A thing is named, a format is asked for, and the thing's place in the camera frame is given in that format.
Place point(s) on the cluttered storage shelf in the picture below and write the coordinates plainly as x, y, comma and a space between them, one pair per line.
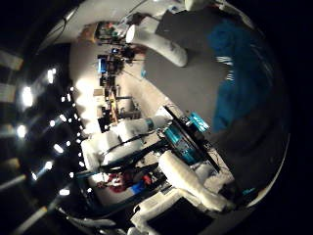
109, 65

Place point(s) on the teal cloth with white stripes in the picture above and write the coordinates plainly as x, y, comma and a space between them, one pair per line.
241, 98

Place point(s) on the small blue object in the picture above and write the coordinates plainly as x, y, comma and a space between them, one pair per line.
138, 188

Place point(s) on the white spray bottle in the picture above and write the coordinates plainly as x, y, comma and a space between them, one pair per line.
156, 44

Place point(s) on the teal base panel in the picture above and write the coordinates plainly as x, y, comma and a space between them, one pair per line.
177, 143

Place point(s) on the dark grey table mat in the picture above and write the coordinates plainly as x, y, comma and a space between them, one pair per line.
189, 88

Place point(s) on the small red object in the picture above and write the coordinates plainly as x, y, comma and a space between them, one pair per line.
120, 184

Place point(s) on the teal grid board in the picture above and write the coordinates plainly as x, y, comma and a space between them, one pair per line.
143, 73

